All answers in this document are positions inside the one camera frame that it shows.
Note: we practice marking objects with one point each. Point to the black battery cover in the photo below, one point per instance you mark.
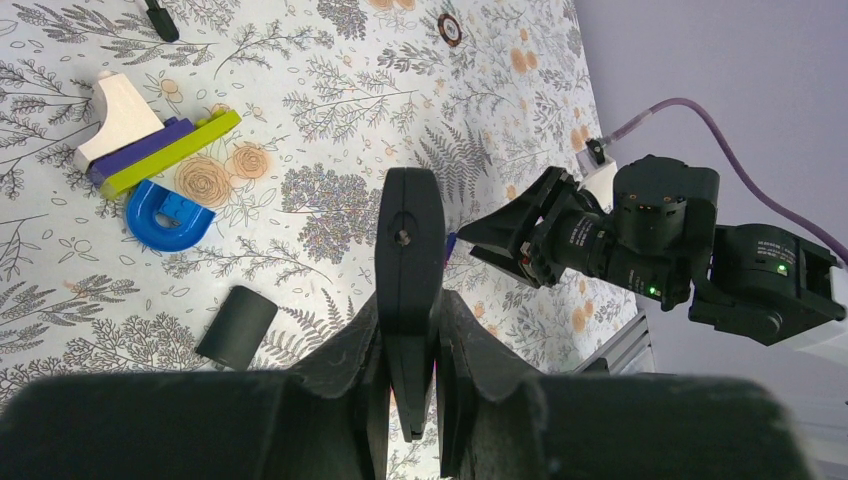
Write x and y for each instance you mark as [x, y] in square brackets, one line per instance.
[236, 332]

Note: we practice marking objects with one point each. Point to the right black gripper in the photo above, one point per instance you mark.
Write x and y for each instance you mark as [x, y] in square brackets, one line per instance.
[537, 217]

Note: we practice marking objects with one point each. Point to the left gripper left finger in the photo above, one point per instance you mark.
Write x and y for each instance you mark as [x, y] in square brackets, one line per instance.
[325, 417]

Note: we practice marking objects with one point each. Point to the black remote control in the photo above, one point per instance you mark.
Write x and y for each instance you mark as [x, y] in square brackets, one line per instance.
[409, 264]

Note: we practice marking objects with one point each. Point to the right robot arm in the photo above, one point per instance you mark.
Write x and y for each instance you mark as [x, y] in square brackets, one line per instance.
[651, 228]

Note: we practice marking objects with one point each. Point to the floral table mat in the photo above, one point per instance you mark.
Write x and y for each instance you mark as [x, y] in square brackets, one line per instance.
[331, 95]

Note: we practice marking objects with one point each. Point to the blue plastic piece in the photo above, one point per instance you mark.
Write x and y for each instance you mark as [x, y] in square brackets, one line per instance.
[164, 220]

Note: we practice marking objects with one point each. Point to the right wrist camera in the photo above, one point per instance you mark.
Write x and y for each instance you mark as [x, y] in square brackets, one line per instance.
[596, 169]

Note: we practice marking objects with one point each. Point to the green yellow block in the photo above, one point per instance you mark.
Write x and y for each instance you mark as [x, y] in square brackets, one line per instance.
[119, 172]

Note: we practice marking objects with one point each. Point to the AAA battery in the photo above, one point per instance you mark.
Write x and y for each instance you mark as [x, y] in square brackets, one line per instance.
[449, 246]

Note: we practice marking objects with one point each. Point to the black tripod mic stand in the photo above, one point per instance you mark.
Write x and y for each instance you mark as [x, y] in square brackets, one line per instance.
[162, 22]

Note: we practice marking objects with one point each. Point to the white purple block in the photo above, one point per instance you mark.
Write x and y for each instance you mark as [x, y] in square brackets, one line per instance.
[129, 131]

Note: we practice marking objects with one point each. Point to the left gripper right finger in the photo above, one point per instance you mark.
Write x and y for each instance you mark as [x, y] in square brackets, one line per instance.
[501, 418]

